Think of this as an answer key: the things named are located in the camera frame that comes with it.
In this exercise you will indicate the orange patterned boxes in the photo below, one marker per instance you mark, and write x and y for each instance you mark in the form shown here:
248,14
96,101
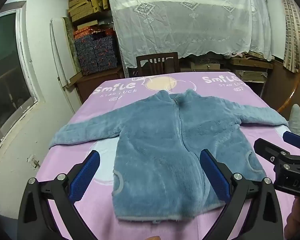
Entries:
90,32

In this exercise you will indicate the stack of yellow boxes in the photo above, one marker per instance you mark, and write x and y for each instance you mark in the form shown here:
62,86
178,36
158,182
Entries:
83,6

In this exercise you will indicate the orange wooden chair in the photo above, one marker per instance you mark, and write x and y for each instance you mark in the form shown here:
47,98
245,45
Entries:
290,97

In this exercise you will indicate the blue fleece jacket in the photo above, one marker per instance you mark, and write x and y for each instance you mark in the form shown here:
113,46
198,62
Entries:
160,142

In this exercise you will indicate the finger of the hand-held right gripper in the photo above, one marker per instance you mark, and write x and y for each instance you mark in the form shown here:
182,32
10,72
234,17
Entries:
296,140
267,148

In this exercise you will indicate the wooden shelf unit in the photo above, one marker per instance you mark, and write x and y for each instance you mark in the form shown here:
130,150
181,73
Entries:
95,82

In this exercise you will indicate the wall socket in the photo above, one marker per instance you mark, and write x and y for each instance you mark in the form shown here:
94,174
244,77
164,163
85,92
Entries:
33,160

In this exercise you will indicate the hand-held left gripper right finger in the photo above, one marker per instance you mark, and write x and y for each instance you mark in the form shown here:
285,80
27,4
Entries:
215,177

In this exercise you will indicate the person's right hand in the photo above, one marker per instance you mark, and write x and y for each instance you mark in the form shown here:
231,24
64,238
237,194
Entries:
298,220

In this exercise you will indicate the white boards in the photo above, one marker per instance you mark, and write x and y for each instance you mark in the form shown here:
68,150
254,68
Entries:
58,50

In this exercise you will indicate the checkered curtain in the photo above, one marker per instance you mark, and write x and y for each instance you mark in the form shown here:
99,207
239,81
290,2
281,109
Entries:
293,30

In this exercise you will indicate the white lace cloth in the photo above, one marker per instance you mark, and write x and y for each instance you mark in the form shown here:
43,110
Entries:
185,17

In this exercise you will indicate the grey cloth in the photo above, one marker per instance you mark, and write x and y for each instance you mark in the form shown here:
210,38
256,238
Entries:
298,121

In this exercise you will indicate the dark wooden chair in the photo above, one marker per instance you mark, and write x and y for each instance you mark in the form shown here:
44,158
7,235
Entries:
142,62

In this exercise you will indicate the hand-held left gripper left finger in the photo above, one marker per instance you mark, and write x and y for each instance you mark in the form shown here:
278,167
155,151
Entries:
86,177

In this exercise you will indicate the window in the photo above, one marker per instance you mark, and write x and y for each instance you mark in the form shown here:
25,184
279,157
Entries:
7,70

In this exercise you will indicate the pink printed bed sheet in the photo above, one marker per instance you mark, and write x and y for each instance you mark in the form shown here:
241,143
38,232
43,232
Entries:
90,120

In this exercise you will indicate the stack of dark patterned boxes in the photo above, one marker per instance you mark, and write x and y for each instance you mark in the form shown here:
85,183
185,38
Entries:
97,55

